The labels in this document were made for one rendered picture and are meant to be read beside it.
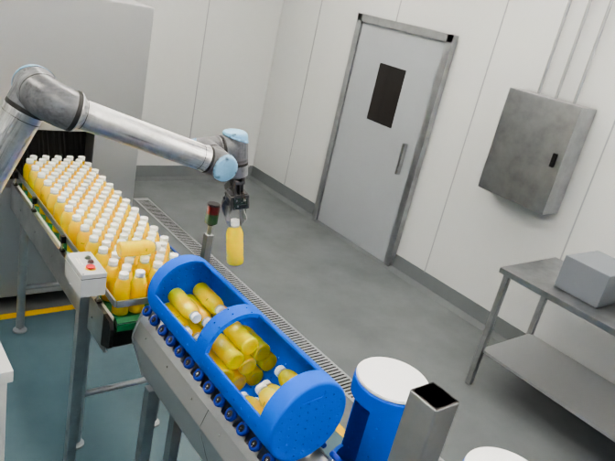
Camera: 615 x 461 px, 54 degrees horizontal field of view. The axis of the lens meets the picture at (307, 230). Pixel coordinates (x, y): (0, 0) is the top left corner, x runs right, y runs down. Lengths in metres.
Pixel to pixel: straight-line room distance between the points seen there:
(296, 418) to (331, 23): 5.39
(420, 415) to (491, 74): 4.46
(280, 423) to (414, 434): 0.80
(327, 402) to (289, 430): 0.14
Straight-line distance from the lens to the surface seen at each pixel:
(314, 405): 1.85
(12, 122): 1.90
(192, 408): 2.23
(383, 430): 2.26
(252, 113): 7.54
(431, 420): 1.02
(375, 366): 2.34
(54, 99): 1.77
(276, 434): 1.82
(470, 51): 5.46
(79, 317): 2.66
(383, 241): 5.99
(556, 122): 4.71
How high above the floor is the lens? 2.25
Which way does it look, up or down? 21 degrees down
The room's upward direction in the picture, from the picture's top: 13 degrees clockwise
